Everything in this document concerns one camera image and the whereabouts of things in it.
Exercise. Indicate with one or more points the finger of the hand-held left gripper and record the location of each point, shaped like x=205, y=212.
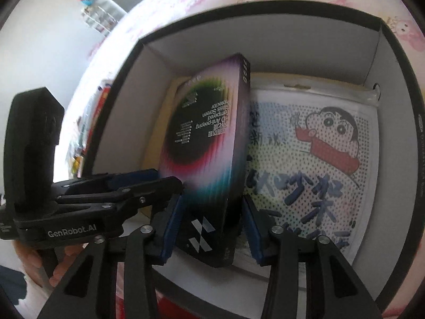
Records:
x=132, y=176
x=156, y=189

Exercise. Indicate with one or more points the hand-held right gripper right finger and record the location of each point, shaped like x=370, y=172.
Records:
x=253, y=231

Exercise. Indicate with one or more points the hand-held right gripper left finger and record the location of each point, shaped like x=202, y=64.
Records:
x=172, y=229

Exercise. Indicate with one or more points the gradient screen protector box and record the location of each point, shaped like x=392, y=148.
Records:
x=199, y=139

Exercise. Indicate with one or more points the red packet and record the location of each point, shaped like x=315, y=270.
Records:
x=105, y=91

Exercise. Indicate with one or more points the black storage box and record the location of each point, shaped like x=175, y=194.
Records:
x=265, y=46

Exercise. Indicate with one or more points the person's left hand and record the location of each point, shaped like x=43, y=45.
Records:
x=26, y=260

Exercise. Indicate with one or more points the green snack packet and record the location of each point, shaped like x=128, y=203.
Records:
x=77, y=161

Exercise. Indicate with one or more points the cartoon bead board packet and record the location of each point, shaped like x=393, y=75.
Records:
x=315, y=159

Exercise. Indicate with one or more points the dark cloth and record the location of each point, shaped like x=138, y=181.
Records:
x=11, y=284

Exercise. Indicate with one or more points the white display shelf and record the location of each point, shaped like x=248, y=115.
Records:
x=101, y=18

